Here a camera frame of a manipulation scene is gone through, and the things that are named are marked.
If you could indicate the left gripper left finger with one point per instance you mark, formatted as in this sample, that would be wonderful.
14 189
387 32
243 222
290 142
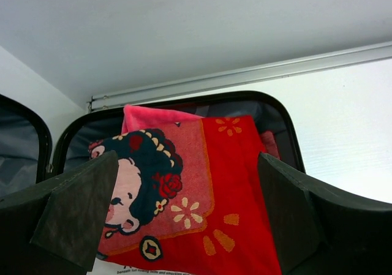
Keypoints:
72 221

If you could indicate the magenta towel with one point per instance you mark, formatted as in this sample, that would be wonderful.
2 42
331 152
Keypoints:
137 117

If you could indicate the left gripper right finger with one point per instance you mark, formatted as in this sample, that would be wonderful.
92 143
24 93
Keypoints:
295 226

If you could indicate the blue suitcase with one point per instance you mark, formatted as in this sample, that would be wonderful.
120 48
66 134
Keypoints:
28 156

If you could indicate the newspaper print fabric bag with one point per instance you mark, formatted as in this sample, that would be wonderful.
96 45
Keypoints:
106 268

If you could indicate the red cartoon pig cushion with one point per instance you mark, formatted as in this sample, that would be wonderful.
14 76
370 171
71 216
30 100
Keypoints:
188 199

